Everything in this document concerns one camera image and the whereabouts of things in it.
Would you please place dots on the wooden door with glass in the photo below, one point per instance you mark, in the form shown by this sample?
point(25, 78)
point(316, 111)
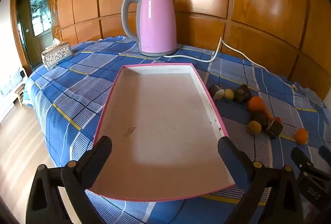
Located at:
point(38, 19)

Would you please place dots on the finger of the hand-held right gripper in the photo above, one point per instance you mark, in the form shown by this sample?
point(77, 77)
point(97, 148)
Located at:
point(325, 153)
point(300, 159)

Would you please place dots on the small red tomato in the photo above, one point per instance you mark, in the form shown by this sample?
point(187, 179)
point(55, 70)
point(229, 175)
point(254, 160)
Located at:
point(278, 119)

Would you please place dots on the pink electric kettle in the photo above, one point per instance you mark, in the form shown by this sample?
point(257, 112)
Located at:
point(155, 22)

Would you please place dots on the blue plaid cloth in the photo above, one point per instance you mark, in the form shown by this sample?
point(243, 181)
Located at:
point(77, 100)

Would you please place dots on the carrot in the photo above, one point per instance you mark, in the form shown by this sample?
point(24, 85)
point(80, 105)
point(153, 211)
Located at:
point(266, 111)

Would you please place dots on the brown kiwi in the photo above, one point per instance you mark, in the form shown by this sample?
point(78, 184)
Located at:
point(254, 127)

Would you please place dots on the orange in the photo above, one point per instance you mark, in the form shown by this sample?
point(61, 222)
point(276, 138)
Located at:
point(254, 103)
point(301, 135)

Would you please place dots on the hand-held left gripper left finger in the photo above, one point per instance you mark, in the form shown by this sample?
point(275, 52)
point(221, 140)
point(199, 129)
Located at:
point(99, 152)

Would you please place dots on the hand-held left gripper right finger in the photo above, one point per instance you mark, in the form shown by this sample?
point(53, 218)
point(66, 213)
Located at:
point(227, 152)

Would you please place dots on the patterned tissue box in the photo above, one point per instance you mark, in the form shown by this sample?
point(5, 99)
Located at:
point(58, 54)

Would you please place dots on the white tray with pink rim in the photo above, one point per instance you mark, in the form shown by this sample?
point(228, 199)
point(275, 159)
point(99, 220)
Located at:
point(160, 115)

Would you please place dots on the small wooden stool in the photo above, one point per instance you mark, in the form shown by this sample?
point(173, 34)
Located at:
point(19, 89)

